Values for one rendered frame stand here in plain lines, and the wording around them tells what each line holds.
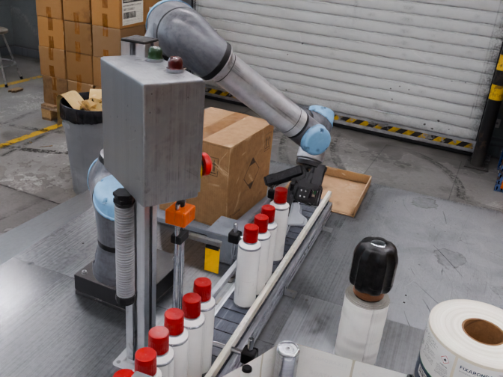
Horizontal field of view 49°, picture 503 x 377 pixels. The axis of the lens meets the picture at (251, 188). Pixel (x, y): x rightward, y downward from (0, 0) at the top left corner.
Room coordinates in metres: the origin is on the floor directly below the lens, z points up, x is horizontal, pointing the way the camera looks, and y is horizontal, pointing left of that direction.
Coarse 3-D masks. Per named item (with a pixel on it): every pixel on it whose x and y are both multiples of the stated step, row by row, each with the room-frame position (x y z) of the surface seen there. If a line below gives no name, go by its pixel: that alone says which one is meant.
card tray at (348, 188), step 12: (336, 168) 1.97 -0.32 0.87; (324, 180) 1.92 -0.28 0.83; (336, 180) 1.93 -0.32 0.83; (348, 180) 1.94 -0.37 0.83; (360, 180) 1.94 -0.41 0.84; (324, 192) 1.81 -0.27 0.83; (336, 192) 1.82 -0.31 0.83; (348, 192) 1.83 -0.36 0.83; (360, 192) 1.84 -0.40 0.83; (336, 204) 1.72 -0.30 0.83; (348, 204) 1.73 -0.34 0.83; (360, 204) 1.75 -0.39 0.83
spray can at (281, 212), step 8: (280, 192) 1.25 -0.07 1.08; (272, 200) 1.27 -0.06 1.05; (280, 200) 1.25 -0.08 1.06; (280, 208) 1.24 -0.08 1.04; (288, 208) 1.25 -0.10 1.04; (280, 216) 1.24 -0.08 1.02; (280, 224) 1.24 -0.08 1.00; (280, 232) 1.24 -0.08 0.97; (280, 240) 1.24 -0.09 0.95; (280, 248) 1.24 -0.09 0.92; (280, 256) 1.24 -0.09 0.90
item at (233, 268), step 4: (236, 260) 1.10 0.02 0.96; (236, 264) 1.09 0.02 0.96; (232, 268) 1.07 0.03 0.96; (236, 268) 1.08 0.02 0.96; (228, 272) 1.05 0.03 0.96; (232, 272) 1.06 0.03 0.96; (224, 276) 1.03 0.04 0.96; (228, 276) 1.04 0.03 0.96; (220, 280) 1.02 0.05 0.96; (224, 280) 1.02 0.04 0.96; (228, 280) 1.04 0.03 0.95; (216, 284) 1.00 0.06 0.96; (220, 284) 1.00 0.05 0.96; (224, 284) 1.01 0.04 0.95; (216, 288) 0.99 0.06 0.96; (220, 288) 0.99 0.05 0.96; (212, 292) 0.97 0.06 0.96; (216, 292) 0.98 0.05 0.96; (212, 296) 0.95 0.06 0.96
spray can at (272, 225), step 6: (264, 210) 1.14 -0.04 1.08; (270, 210) 1.14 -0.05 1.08; (270, 216) 1.14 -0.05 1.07; (270, 222) 1.14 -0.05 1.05; (270, 228) 1.13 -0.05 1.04; (276, 228) 1.15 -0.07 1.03; (270, 240) 1.13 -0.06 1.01; (270, 246) 1.13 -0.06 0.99; (270, 252) 1.14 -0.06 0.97; (270, 258) 1.14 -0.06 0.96; (270, 264) 1.14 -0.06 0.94; (270, 270) 1.14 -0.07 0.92; (270, 276) 1.14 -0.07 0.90
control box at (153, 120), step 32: (128, 64) 0.81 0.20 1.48; (160, 64) 0.83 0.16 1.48; (128, 96) 0.76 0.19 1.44; (160, 96) 0.73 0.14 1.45; (192, 96) 0.76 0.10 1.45; (128, 128) 0.76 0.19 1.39; (160, 128) 0.73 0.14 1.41; (192, 128) 0.76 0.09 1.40; (128, 160) 0.76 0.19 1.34; (160, 160) 0.73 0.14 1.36; (192, 160) 0.76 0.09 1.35; (160, 192) 0.73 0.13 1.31; (192, 192) 0.76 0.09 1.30
